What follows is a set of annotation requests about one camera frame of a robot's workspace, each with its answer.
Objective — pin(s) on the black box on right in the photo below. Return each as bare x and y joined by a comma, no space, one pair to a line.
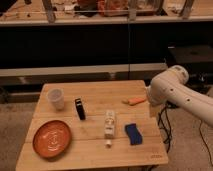
192,56

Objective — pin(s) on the orange round plate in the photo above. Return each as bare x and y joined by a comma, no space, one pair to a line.
52,139

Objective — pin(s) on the white small bottle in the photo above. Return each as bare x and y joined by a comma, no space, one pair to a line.
109,127

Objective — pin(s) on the orange carrot toy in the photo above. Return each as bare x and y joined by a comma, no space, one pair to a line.
134,101

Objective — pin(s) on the translucent plastic cup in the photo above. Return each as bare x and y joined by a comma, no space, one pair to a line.
56,98

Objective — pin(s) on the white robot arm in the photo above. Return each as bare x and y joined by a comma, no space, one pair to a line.
169,85

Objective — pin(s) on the black upright eraser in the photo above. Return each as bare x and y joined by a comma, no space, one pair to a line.
80,109

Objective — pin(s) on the blue sponge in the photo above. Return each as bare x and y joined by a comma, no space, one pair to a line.
133,134

